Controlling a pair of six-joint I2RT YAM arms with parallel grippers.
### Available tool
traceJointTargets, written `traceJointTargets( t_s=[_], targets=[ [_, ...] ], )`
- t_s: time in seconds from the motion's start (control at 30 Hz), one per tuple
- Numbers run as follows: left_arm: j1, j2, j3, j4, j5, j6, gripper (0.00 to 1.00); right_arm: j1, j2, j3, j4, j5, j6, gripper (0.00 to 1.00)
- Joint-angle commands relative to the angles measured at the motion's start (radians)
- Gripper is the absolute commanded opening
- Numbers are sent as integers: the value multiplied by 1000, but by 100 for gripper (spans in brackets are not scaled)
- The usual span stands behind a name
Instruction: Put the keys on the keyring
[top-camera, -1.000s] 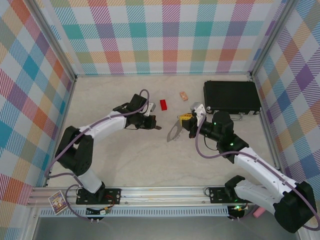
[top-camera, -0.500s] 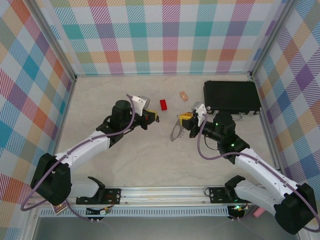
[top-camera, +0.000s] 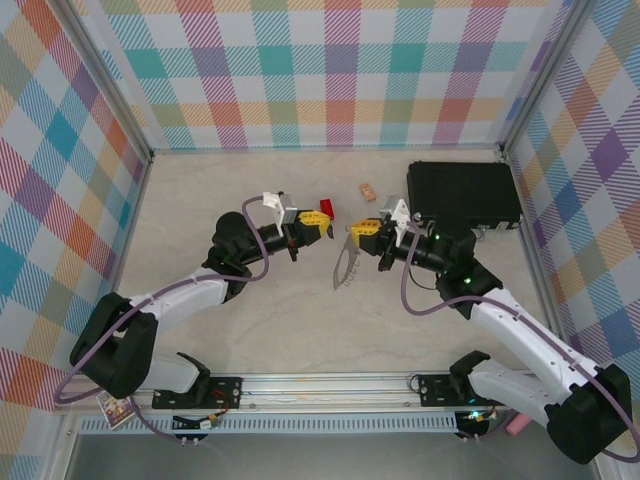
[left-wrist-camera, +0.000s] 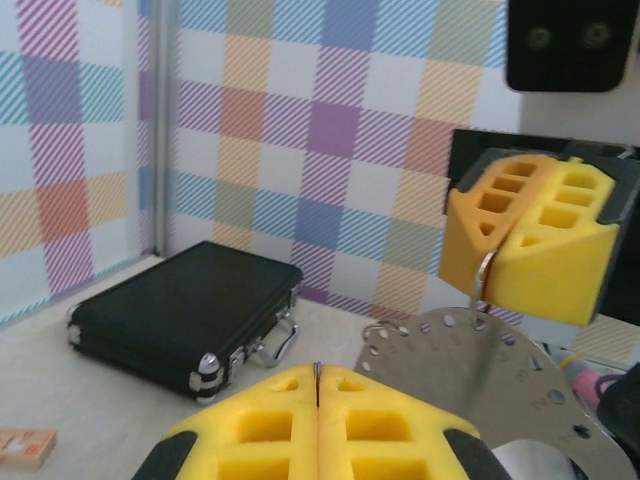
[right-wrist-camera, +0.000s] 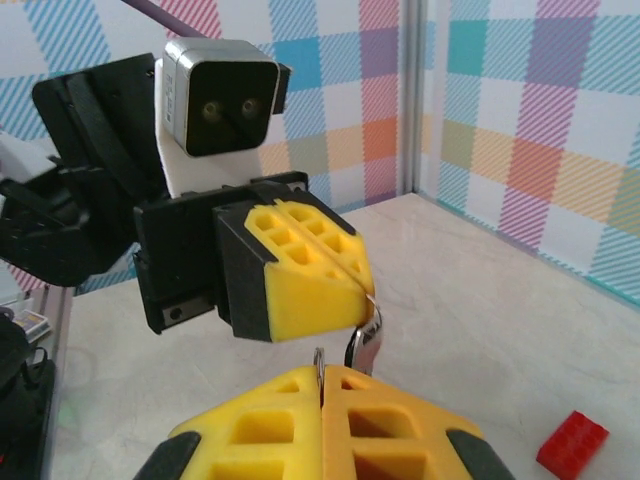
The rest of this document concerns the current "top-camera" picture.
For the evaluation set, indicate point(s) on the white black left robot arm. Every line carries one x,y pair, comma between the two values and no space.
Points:
185,290

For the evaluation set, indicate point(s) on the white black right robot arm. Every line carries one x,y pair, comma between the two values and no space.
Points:
525,340

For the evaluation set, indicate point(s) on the red plastic block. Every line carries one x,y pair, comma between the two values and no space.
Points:
327,205

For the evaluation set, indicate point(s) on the small orange eraser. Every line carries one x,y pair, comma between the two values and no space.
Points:
368,193

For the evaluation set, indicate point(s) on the black carrying case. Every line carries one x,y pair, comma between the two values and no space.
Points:
460,190

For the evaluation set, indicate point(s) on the black connector with green light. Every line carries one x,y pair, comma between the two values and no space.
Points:
470,425

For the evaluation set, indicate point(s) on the pink foam cylinder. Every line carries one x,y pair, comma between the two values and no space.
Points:
517,425

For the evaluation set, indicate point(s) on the small printed card box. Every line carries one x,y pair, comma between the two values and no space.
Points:
114,410

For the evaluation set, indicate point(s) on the grey metal shelf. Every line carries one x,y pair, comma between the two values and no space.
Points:
325,460

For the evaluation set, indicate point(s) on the aluminium back rail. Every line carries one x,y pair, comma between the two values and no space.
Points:
325,149

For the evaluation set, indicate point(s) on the aluminium side rail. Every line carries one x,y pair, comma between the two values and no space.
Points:
539,255
134,215

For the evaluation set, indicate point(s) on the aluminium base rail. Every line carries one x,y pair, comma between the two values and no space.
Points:
325,390

